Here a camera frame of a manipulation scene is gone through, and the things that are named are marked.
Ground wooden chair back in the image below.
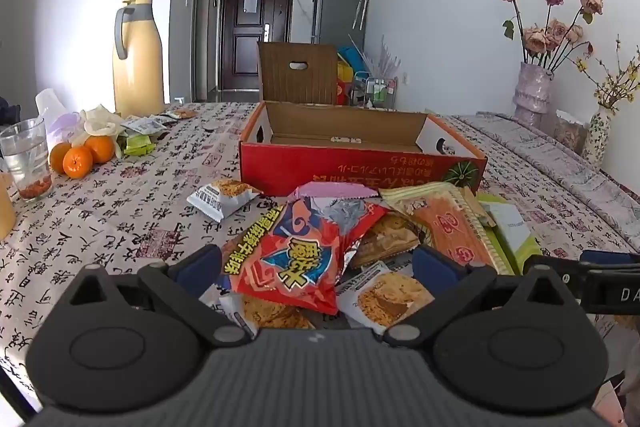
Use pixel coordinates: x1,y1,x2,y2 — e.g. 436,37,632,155
257,41,340,106

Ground dark brown entrance door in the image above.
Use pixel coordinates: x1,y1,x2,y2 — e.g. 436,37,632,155
218,0,296,92

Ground pink snack packet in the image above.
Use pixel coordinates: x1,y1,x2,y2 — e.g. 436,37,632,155
287,181,381,204

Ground pale feather decoration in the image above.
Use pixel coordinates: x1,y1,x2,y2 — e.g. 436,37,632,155
366,34,402,80

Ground yellow flower twigs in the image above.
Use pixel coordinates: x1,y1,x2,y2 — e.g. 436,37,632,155
575,34,640,116

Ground bunch of dried roses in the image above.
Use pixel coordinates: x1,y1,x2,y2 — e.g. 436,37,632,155
494,0,605,70

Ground side room door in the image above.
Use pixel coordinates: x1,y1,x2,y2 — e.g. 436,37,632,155
192,0,214,102

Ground small green packet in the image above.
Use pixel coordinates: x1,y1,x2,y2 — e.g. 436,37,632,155
122,134,156,156

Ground clear glass cup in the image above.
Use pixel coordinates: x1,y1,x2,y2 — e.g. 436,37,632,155
0,118,53,201

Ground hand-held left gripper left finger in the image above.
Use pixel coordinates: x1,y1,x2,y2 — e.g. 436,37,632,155
66,245,257,349

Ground cream rubber glove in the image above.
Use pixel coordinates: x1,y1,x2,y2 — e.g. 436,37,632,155
80,104,127,158

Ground tan container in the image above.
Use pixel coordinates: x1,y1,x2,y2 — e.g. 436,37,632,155
0,172,17,240

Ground red chip bag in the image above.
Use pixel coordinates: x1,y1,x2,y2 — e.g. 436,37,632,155
220,197,391,315

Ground green white snack packet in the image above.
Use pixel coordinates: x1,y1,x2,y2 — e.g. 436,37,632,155
475,193,543,275

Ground small floral vase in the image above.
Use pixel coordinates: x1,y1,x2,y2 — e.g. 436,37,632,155
582,109,614,168

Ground clear storage jar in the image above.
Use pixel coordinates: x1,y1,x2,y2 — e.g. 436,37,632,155
552,109,589,153

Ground red cardboard box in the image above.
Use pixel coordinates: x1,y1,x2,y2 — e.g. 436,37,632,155
239,101,488,198

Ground yellow thermos jug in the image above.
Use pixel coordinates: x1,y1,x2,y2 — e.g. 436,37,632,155
112,0,166,118

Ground dark clothing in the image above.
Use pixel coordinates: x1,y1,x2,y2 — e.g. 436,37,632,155
0,96,22,126

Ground small white sachet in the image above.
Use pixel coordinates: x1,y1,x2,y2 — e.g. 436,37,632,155
120,117,167,134

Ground purple plastic bag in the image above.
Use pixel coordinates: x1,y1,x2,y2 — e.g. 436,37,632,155
46,112,83,148

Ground grey fridge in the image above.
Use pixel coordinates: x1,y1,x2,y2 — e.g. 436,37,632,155
312,0,369,46

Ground orange striped snack packet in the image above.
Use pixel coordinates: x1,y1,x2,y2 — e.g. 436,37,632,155
379,182,516,275

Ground pink textured vase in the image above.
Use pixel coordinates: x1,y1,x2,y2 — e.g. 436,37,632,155
512,62,555,130

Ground brown biscuit packet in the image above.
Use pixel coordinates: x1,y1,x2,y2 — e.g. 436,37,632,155
350,212,421,270

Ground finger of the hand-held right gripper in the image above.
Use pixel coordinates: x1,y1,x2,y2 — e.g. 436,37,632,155
580,249,640,266
527,255,591,308

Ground white plastic bag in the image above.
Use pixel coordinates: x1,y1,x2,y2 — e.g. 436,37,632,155
35,89,69,124

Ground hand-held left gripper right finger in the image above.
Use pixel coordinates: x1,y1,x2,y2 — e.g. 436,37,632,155
384,245,571,349

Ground grey patterned cloth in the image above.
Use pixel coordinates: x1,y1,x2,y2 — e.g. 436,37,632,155
452,112,640,254

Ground wire rack cart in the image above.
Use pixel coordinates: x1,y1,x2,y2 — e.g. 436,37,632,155
350,74,399,109

